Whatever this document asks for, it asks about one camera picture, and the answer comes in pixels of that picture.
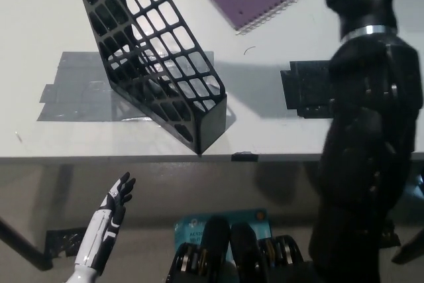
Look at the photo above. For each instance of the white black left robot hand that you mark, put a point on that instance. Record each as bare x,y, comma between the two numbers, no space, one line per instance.
104,226

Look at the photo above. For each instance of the black table leg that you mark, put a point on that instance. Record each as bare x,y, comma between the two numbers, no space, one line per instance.
20,240
410,250

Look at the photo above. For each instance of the black lattice magazine stand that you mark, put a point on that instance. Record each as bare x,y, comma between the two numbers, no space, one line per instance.
213,120

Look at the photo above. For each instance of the black tape square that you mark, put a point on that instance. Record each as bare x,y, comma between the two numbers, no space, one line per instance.
308,90

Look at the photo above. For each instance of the teal cardboard box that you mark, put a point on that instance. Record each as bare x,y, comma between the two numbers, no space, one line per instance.
190,230

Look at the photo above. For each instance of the grey tape patch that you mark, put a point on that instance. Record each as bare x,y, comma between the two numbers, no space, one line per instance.
73,97

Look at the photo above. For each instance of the black robot torso blocks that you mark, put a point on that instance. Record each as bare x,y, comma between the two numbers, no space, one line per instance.
242,250

